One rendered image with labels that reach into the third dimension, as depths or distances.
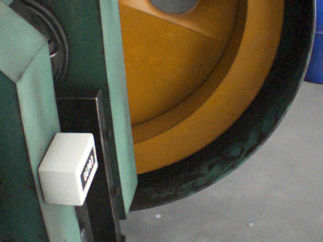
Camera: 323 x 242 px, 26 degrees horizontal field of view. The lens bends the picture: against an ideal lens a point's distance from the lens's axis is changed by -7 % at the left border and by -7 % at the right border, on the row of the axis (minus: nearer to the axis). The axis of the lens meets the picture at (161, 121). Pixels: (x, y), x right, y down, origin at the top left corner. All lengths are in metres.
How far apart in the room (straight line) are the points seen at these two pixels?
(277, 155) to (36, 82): 2.51
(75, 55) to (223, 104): 0.34
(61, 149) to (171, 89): 0.55
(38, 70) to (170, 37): 0.54
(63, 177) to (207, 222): 2.11
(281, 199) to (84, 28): 2.04
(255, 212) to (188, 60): 1.65
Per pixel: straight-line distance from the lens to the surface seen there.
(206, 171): 1.25
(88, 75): 0.93
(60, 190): 0.67
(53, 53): 0.80
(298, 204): 2.82
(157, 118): 1.24
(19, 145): 0.64
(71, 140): 0.70
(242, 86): 1.16
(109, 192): 0.99
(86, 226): 1.00
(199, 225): 2.73
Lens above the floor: 1.69
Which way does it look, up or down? 30 degrees down
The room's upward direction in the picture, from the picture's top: 5 degrees counter-clockwise
